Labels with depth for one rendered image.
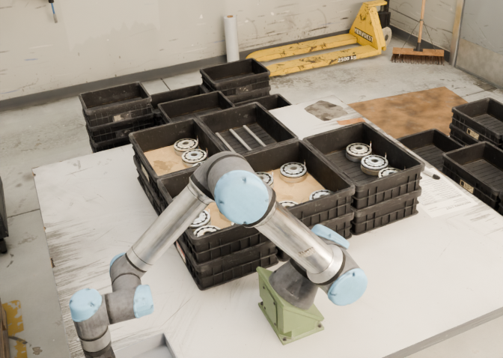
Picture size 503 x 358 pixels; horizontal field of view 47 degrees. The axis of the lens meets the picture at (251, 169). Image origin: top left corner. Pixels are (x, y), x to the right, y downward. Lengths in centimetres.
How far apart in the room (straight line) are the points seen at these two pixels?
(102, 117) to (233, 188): 232
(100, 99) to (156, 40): 160
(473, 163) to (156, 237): 216
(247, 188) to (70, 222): 121
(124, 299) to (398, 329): 84
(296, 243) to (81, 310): 53
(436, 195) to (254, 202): 123
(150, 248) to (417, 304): 88
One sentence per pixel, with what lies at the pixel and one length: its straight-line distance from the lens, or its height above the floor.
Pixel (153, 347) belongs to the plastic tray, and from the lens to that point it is 180.
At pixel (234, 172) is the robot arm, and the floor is 134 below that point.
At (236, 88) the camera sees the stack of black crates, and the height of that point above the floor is 53.
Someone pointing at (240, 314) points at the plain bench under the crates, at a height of 70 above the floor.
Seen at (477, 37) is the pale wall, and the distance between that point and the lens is 528.
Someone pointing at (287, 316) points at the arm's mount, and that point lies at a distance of 170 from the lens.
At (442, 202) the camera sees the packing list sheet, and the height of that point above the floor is 70.
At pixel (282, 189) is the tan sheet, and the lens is 215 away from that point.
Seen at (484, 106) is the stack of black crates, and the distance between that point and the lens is 380.
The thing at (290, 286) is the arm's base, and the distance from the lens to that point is 168.
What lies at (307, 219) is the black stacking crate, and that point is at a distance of 196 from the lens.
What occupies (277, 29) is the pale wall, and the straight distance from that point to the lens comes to 569.
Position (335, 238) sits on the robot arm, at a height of 101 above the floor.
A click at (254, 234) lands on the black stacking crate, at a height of 87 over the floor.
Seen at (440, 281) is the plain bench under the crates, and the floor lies 70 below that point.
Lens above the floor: 204
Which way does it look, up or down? 32 degrees down
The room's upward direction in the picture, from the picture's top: 3 degrees counter-clockwise
